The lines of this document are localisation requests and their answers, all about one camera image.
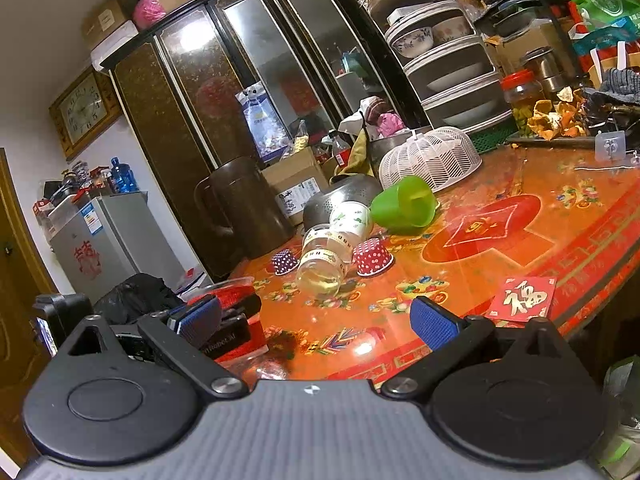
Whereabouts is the green plastic cup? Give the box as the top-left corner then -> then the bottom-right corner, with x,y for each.
370,176 -> 438,232

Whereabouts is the clear ribbon-wrapped plastic cup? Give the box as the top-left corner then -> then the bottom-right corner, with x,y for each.
296,224 -> 354,298

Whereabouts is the white floral paper cup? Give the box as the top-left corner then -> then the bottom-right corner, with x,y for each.
329,200 -> 373,247

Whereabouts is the black garbage bag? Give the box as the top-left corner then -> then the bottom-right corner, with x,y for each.
92,273 -> 186,325

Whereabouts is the grey mini fridge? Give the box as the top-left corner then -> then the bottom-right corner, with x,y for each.
50,192 -> 183,302

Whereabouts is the red polka dot cupcake liner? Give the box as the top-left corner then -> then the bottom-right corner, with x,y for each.
352,237 -> 394,278

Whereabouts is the purple polka dot cupcake liner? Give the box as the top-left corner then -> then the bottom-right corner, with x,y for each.
271,248 -> 299,276

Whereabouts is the brown plastic pitcher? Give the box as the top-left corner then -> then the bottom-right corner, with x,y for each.
193,156 -> 295,259

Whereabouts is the blue water bottle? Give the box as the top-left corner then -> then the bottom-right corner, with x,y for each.
111,157 -> 139,194

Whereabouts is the stainless steel colander bowl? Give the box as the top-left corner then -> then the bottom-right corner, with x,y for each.
303,174 -> 383,231

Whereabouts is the white mesh food cover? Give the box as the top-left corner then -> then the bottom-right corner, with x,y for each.
378,127 -> 482,193

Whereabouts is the cardboard box with label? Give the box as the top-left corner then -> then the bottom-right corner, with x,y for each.
262,148 -> 329,226

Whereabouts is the red-label plastic bottle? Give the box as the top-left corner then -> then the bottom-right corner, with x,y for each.
330,131 -> 352,168

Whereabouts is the blue white snack bag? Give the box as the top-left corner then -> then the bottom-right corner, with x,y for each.
235,81 -> 291,162

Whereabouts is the pink cloth bundle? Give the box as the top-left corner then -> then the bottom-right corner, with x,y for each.
376,112 -> 406,138

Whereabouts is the tray of dried snacks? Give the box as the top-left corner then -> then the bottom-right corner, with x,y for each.
506,86 -> 640,150

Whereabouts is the red-lid glass jar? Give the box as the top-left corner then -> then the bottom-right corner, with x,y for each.
500,70 -> 544,136

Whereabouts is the white tiered dish rack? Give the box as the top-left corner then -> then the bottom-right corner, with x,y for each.
359,0 -> 511,133

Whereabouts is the dark wooden glass cabinet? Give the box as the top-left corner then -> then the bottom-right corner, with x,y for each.
105,0 -> 427,280

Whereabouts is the wooden wall clock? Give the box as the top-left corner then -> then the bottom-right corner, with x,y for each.
49,66 -> 122,162

